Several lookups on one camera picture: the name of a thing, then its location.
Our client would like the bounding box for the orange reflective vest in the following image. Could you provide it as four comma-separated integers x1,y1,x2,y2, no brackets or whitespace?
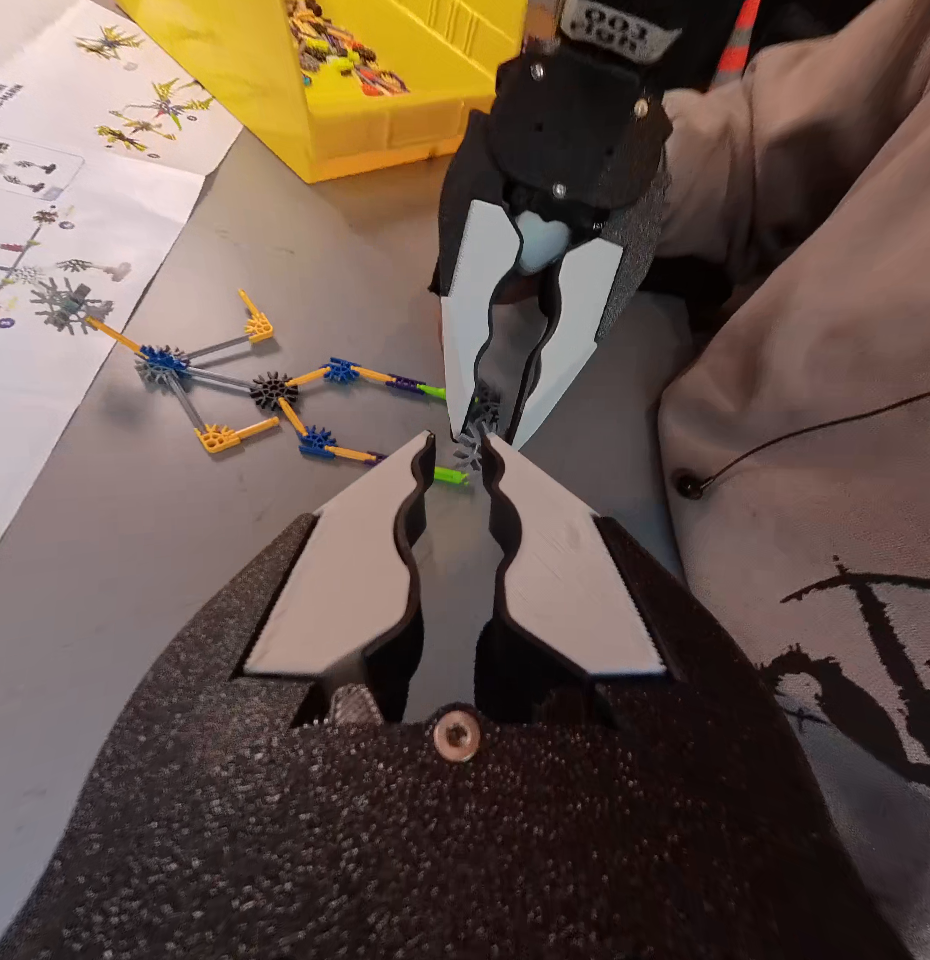
714,0,763,82

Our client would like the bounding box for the person's right forearm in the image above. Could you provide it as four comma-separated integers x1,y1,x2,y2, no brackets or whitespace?
656,0,916,264

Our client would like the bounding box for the pile of toy pieces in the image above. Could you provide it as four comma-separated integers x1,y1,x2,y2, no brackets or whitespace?
285,0,413,99

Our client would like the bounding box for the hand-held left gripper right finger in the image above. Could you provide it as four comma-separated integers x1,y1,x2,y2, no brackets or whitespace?
476,433,668,723

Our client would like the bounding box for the person's right hand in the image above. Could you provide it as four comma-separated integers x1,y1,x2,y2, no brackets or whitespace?
495,271,547,307

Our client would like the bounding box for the multicolour rod and connector assembly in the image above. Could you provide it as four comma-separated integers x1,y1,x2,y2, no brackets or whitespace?
137,315,426,468

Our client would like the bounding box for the white toy instruction sheet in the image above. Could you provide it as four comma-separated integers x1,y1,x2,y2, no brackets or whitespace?
0,0,244,564

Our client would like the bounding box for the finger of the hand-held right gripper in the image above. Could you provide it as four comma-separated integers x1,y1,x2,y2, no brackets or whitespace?
508,237,626,449
439,197,524,439

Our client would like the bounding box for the person's torso in beige sweater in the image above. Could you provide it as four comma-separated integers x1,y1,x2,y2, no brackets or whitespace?
656,112,930,960

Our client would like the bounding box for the black drawstring with toggle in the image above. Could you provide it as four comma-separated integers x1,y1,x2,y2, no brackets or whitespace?
675,382,930,500

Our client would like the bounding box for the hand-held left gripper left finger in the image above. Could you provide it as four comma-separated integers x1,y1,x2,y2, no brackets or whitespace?
243,431,437,723

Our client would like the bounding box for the yellow plastic bin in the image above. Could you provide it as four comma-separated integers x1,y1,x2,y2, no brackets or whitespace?
116,0,529,185

